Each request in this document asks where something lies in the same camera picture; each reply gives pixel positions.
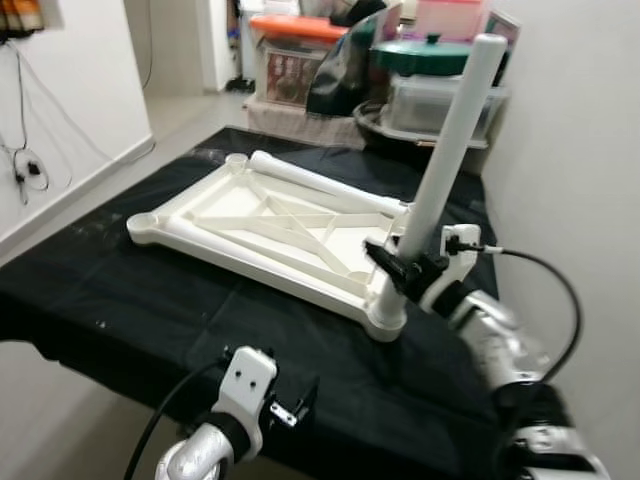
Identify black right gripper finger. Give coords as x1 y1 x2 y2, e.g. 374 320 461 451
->
362 240 415 292

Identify dark metal wok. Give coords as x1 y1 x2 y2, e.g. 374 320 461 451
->
352 98 441 151

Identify white plastic table top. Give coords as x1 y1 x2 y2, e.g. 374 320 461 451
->
126 152 416 343

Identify clear plastic storage box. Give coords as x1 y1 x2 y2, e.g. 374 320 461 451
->
380 72 508 141

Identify beige low platform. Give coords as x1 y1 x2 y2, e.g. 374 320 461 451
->
245 95 356 141

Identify black tablecloth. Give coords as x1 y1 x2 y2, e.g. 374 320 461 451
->
0 125 501 480

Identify green pot lid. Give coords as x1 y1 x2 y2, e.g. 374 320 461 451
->
372 35 471 79

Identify clear storage box orange lid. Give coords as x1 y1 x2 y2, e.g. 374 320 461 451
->
250 13 346 108

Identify upright broom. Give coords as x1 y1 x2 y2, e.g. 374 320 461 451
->
228 0 259 93

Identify pink plastic container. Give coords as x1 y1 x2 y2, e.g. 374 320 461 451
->
415 0 491 41

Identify black electronic devices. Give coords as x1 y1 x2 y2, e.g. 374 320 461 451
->
0 0 46 41

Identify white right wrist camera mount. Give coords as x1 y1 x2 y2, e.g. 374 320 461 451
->
420 224 484 313

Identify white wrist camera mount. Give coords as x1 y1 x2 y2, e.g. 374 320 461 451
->
210 346 280 438
420 224 484 313

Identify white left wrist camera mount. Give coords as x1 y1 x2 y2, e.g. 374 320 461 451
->
210 346 280 438

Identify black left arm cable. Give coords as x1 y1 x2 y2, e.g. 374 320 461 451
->
125 358 226 480

